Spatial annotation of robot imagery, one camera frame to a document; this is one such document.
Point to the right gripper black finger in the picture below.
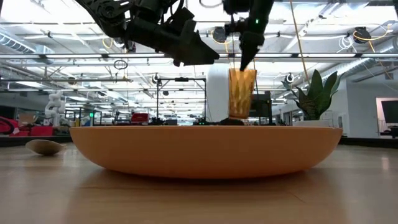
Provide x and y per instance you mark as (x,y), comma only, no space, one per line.
(248,49)

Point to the amber textured glass cup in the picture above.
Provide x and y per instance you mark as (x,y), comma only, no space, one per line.
(241,93)

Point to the orange round plate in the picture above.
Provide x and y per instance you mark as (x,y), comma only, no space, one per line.
(205,149)

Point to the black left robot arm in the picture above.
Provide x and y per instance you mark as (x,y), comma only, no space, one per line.
(105,12)

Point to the white round building column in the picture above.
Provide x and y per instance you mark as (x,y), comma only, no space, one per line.
(217,93)

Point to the red equipment box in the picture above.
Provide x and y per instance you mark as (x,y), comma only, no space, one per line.
(140,118)

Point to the green plant in white pot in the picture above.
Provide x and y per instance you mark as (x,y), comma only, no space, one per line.
(315,96)

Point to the white robot figure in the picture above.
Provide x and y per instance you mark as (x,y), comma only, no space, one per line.
(55,107)

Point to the red storage bin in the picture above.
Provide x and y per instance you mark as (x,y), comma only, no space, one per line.
(40,131)

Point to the black metal frame rig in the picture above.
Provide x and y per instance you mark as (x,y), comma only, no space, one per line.
(182,80)

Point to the dark wall screen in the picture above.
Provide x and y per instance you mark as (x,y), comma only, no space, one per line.
(390,112)

